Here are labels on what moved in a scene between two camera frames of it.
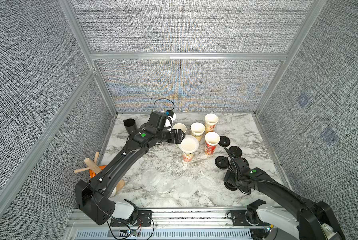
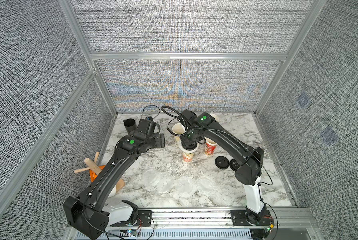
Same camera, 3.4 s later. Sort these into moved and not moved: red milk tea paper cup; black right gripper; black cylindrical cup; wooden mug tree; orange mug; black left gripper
Moved: black right gripper; black left gripper
Not moved: wooden mug tree; orange mug; black cylindrical cup; red milk tea paper cup
